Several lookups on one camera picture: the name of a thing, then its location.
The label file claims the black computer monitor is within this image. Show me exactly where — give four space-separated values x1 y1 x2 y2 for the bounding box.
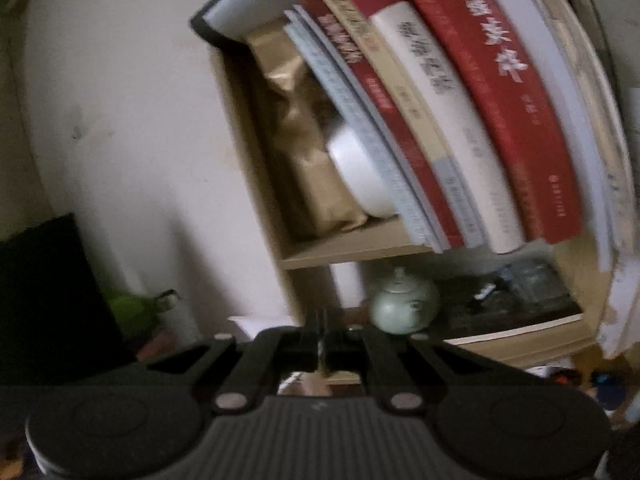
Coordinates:
0 212 128 386

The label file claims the white bowl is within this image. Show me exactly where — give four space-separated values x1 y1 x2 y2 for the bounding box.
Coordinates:
325 120 402 219

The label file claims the dark-edged white binder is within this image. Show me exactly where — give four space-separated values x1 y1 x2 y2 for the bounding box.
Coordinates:
189 0 321 47

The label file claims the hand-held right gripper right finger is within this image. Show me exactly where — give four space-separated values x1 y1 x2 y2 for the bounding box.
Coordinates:
328 310 506 413

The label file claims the brown paper bag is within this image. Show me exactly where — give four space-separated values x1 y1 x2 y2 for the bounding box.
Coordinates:
244 17 369 237

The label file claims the pale green ceramic jar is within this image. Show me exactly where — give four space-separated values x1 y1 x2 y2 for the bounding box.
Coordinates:
369 267 441 335

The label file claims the wooden bookshelf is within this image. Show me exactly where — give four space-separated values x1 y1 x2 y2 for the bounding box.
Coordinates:
207 45 608 368

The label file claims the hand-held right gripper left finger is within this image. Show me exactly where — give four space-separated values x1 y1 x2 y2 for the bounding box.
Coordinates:
147 310 326 413

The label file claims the white medicine box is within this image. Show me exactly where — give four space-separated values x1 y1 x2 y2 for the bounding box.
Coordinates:
227 314 301 347

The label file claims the dark clutter on shelf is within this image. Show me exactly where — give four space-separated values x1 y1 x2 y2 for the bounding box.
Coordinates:
440 259 583 343

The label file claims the row of books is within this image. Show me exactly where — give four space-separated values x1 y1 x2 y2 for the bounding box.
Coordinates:
282 0 616 256

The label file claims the green object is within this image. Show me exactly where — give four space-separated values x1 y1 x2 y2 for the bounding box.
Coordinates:
107 292 163 336

